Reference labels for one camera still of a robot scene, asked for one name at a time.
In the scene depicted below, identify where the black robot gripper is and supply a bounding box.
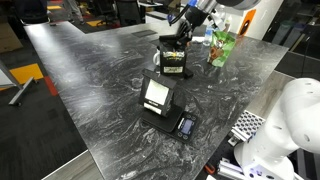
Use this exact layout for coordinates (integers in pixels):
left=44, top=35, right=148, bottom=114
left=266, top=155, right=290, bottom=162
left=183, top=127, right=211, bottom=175
left=175, top=4, right=210, bottom=44

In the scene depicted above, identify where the black bag with gold print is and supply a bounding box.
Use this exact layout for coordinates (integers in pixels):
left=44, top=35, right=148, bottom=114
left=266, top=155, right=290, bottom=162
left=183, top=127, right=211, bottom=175
left=157, top=34, right=188, bottom=79

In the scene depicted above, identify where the green snack bag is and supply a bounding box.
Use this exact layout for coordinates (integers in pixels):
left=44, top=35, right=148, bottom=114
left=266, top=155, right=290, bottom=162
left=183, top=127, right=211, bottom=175
left=206, top=30, right=237, bottom=69

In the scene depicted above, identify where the black bag with white label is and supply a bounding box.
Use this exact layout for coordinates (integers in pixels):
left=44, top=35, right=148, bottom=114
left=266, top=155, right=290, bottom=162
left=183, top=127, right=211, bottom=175
left=138, top=68, right=178, bottom=118

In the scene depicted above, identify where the clear plastic water bottle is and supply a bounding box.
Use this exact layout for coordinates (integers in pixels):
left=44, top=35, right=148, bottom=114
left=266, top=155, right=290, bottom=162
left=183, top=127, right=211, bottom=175
left=202, top=22, right=215, bottom=47

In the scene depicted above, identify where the white mug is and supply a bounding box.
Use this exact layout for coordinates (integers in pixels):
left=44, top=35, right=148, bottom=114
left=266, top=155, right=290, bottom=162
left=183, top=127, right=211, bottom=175
left=152, top=50, right=162, bottom=68

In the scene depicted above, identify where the black round coaster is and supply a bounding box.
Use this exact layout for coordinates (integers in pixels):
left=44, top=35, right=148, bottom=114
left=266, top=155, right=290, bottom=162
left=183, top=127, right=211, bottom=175
left=183, top=67, right=195, bottom=80

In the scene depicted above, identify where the black office chair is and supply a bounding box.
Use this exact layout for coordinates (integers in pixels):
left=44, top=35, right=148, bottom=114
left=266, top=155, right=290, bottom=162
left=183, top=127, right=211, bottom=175
left=114, top=0, right=143, bottom=27

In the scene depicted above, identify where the black digital kitchen scale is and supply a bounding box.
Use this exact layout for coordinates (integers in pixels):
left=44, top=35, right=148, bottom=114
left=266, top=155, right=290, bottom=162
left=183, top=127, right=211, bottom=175
left=140, top=103, right=198, bottom=144

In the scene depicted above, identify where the perforated metal plate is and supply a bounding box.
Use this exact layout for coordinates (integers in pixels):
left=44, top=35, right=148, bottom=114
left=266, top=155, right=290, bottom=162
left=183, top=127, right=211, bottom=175
left=230, top=110, right=267, bottom=143

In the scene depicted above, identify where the brown cardboard box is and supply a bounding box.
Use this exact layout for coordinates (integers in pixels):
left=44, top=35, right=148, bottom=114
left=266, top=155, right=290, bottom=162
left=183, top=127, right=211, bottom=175
left=0, top=21, right=24, bottom=54

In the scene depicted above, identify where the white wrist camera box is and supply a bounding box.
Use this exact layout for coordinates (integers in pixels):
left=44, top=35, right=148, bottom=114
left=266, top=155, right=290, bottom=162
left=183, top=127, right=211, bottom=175
left=210, top=8, right=228, bottom=30

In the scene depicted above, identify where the orange handled tool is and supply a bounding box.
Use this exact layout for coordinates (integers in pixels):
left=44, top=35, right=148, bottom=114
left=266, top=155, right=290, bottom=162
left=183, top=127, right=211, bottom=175
left=204, top=164, right=217, bottom=176

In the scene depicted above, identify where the aluminium extrusion rail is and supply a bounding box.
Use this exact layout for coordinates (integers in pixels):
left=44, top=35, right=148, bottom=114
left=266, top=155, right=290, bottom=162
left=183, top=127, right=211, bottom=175
left=217, top=159, right=254, bottom=180

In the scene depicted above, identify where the grey metal stand frame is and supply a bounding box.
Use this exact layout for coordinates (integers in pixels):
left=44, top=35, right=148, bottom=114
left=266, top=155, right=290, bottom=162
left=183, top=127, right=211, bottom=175
left=0, top=60, right=39, bottom=108

